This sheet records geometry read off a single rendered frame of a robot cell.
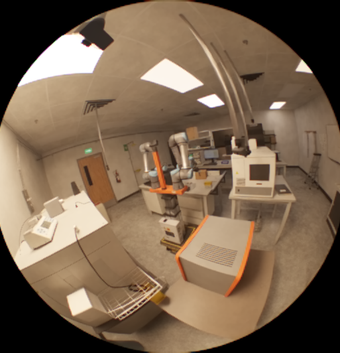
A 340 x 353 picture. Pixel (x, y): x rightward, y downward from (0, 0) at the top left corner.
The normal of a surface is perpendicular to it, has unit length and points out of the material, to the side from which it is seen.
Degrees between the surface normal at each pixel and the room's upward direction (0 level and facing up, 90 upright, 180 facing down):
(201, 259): 0
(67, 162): 90
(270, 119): 90
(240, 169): 90
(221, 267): 0
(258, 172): 90
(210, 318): 0
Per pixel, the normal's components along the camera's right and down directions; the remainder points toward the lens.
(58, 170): 0.75, 0.01
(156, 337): -0.22, -0.94
